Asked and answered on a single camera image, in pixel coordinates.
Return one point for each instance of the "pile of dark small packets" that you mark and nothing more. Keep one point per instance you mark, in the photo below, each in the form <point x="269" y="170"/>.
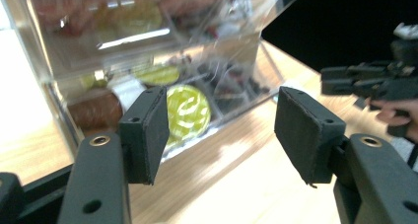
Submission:
<point x="233" y="86"/>

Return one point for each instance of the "yellow round container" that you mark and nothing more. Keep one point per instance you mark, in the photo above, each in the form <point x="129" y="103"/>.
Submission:
<point x="189" y="113"/>

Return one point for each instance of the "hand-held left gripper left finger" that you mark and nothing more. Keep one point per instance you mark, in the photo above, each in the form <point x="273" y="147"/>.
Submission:
<point x="98" y="171"/>

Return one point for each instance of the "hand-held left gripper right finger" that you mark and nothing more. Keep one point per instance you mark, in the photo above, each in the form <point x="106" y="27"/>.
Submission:
<point x="371" y="178"/>

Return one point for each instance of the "green lid cup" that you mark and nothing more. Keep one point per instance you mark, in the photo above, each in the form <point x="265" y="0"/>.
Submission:
<point x="159" y="75"/>

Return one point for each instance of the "clear acrylic organizer box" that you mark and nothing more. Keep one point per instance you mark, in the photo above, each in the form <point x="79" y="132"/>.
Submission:
<point x="82" y="43"/>

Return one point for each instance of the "brown round container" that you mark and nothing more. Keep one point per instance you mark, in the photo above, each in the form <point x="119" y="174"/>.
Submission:
<point x="95" y="110"/>

